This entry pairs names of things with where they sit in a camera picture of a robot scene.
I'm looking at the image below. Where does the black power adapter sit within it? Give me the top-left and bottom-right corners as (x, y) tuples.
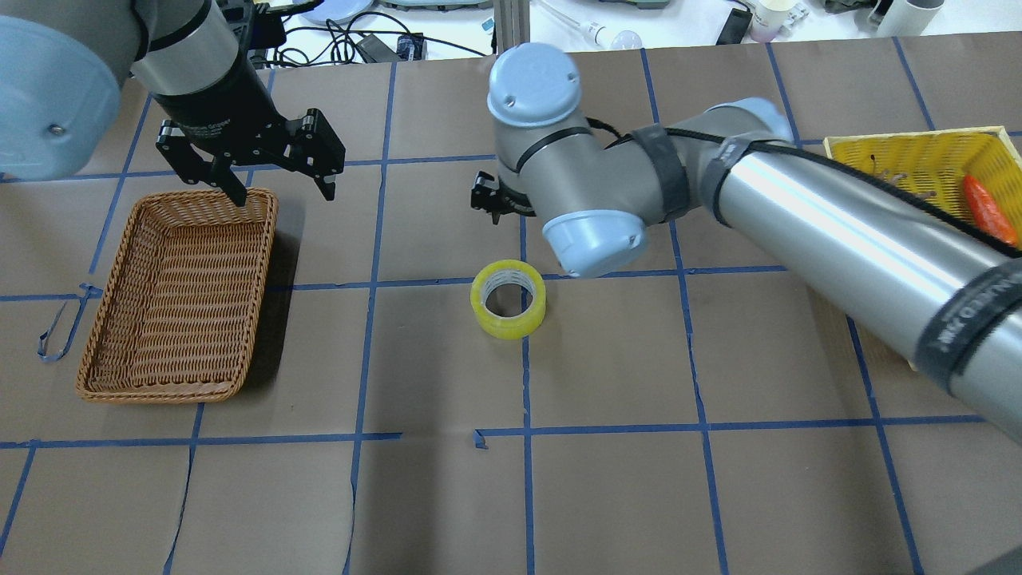
(355, 35), (402, 63)

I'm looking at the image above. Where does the white light bulb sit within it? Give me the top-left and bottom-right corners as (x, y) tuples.
(584, 22), (644, 50)

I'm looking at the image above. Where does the brown wicker basket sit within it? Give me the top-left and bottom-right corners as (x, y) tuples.
(74, 187), (279, 404)

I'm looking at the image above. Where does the orange toy carrot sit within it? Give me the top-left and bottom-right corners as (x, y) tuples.
(961, 174), (1020, 247)

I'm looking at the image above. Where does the light blue plate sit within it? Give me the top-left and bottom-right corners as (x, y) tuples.
(299, 1), (376, 28)

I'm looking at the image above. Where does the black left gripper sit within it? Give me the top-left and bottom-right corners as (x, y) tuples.
(153, 61), (347, 208)

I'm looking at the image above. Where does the white paper cup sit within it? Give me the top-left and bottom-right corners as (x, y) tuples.
(748, 0), (798, 43)

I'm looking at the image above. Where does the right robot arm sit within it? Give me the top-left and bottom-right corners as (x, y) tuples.
(471, 43), (1021, 441)

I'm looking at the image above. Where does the aluminium frame post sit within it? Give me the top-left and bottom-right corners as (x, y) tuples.
(493, 0), (532, 54)

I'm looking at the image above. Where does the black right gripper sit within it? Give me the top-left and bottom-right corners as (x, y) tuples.
(470, 171), (536, 223)

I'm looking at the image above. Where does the yellow plastic basket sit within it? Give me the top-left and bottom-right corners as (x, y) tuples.
(823, 126), (1022, 372)

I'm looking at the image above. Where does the yellow tape roll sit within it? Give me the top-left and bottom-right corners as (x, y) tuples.
(469, 260), (547, 341)

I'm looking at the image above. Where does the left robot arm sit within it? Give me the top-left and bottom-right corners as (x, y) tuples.
(1, 1), (346, 206)

